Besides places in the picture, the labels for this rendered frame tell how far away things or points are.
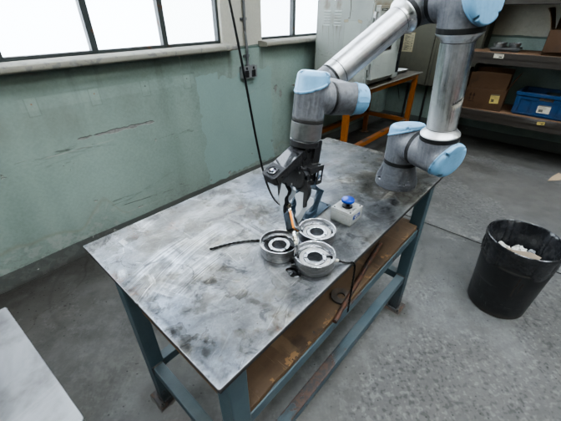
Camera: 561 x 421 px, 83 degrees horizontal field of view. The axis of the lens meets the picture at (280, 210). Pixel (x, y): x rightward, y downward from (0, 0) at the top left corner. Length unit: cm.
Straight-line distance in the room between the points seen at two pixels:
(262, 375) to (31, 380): 52
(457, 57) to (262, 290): 77
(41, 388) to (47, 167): 145
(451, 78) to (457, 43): 9
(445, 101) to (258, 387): 92
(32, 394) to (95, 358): 92
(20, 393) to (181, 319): 37
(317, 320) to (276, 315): 33
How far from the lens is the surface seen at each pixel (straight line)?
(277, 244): 88
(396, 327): 181
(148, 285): 85
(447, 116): 106
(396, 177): 121
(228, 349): 68
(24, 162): 214
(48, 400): 90
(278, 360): 96
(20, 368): 99
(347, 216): 97
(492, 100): 416
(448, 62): 102
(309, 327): 102
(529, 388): 187
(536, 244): 211
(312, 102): 74
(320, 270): 78
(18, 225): 226
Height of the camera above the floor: 136
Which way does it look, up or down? 32 degrees down
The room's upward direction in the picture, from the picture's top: straight up
